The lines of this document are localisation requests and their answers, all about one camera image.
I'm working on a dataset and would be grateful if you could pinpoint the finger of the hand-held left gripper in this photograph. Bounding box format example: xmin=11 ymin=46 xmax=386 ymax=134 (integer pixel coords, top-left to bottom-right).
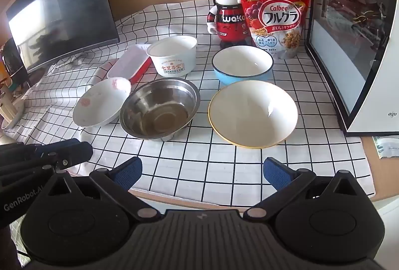
xmin=31 ymin=138 xmax=93 ymax=171

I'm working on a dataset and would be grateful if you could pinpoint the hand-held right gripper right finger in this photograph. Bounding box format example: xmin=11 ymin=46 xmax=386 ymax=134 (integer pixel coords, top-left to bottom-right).
xmin=245 ymin=157 xmax=362 ymax=221

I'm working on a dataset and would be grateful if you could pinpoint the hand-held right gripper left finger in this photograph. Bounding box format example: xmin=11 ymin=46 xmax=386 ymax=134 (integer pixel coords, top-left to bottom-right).
xmin=44 ymin=157 xmax=160 ymax=221

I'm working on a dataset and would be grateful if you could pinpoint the white plate with pink flowers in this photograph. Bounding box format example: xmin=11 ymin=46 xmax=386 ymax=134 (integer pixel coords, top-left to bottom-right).
xmin=72 ymin=77 xmax=132 ymax=128

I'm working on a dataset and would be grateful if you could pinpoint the yellow ceramic bowl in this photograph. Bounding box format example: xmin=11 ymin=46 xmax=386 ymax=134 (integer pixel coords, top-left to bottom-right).
xmin=208 ymin=80 xmax=299 ymax=149

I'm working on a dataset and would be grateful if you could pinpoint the stainless steel bowl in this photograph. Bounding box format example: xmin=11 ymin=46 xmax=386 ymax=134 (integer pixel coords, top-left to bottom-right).
xmin=119 ymin=77 xmax=200 ymax=141

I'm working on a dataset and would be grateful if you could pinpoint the blue ceramic bowl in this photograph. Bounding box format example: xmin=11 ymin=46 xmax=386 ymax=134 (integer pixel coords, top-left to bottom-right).
xmin=211 ymin=46 xmax=274 ymax=86

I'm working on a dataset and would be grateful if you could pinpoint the white printed paper bowl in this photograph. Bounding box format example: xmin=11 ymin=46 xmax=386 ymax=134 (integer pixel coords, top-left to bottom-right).
xmin=146 ymin=35 xmax=198 ymax=77

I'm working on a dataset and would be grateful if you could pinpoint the black and white grid tablecloth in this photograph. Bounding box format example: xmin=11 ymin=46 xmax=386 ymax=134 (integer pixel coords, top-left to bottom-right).
xmin=0 ymin=0 xmax=376 ymax=206

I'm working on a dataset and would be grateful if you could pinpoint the white round stand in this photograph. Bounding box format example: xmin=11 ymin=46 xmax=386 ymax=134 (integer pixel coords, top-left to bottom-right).
xmin=0 ymin=92 xmax=26 ymax=130

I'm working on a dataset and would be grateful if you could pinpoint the black rounded device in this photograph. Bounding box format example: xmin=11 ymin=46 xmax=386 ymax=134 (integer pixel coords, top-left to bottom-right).
xmin=0 ymin=37 xmax=31 ymax=93

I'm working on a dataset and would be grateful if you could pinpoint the white plastic lunch box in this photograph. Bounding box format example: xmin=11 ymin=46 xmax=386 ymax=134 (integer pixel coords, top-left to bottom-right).
xmin=106 ymin=44 xmax=153 ymax=85

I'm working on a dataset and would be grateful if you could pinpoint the small paper packet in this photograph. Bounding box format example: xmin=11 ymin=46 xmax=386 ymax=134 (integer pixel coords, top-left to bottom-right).
xmin=372 ymin=136 xmax=399 ymax=159

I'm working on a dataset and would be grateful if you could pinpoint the black monitor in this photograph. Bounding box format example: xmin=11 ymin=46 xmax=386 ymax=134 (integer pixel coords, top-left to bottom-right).
xmin=5 ymin=0 xmax=120 ymax=73

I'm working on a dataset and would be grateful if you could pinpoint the red cereal bag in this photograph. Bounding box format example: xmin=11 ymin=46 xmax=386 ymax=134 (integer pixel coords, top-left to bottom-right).
xmin=238 ymin=0 xmax=312 ymax=59

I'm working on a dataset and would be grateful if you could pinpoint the panda robot toy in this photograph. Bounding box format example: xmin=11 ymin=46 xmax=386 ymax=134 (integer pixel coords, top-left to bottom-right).
xmin=206 ymin=0 xmax=250 ymax=48

